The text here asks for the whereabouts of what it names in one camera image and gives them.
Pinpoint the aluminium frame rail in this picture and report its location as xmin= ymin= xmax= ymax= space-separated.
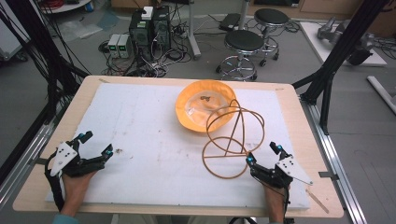
xmin=299 ymin=94 xmax=369 ymax=224
xmin=0 ymin=102 xmax=69 ymax=208

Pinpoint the clear plastic sheet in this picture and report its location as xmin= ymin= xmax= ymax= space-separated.
xmin=58 ymin=19 xmax=105 ymax=42

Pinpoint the thin wooden stick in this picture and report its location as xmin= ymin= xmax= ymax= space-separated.
xmin=305 ymin=188 xmax=330 ymax=215

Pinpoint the grey power supply unit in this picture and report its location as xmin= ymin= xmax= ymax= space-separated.
xmin=106 ymin=33 xmax=121 ymax=59
xmin=117 ymin=34 xmax=134 ymax=59

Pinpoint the white foam mat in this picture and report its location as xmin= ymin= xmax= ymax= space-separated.
xmin=45 ymin=82 xmax=312 ymax=210

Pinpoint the brown wire hat stand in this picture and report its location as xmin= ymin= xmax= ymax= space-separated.
xmin=201 ymin=99 xmax=266 ymax=180

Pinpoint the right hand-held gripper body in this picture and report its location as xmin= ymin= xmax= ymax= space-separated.
xmin=253 ymin=154 xmax=314 ymax=189

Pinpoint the white round table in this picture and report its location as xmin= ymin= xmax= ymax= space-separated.
xmin=39 ymin=0 xmax=93 ymax=15

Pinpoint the white box device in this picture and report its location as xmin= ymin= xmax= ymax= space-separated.
xmin=141 ymin=6 xmax=154 ymax=21

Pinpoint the orange bucket hat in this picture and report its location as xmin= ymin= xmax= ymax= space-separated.
xmin=175 ymin=79 xmax=238 ymax=133

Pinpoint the flat black case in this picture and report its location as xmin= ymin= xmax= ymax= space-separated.
xmin=218 ymin=12 xmax=243 ymax=32

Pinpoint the large black round stool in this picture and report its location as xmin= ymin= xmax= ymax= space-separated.
xmin=215 ymin=29 xmax=266 ymax=82

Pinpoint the person's right hand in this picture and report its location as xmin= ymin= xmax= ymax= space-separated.
xmin=263 ymin=183 xmax=291 ymax=214

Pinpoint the black computer tower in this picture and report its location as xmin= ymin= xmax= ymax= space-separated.
xmin=151 ymin=5 xmax=172 ymax=53
xmin=128 ymin=8 xmax=154 ymax=62

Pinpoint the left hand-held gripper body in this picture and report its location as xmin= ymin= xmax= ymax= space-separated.
xmin=49 ymin=139 xmax=106 ymax=178

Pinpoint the white floor board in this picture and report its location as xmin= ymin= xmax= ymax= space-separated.
xmin=299 ymin=21 xmax=389 ymax=67

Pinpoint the grey metal stand leg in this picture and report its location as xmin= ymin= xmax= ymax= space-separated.
xmin=186 ymin=0 xmax=203 ymax=61

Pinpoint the small black round stool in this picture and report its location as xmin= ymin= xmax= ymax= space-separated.
xmin=253 ymin=7 xmax=290 ymax=68

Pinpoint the black metal frame post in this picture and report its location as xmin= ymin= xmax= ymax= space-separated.
xmin=0 ymin=0 xmax=92 ymax=185
xmin=291 ymin=0 xmax=390 ymax=135

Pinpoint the dark metal bracket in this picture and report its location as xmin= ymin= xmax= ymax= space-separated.
xmin=318 ymin=170 xmax=340 ymax=182

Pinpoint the person's left hand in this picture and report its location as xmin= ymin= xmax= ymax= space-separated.
xmin=60 ymin=170 xmax=98 ymax=213

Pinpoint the tangle of floor cables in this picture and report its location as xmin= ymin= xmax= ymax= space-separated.
xmin=97 ymin=18 xmax=195 ymax=78

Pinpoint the white tube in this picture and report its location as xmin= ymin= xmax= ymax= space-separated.
xmin=366 ymin=75 xmax=396 ymax=115

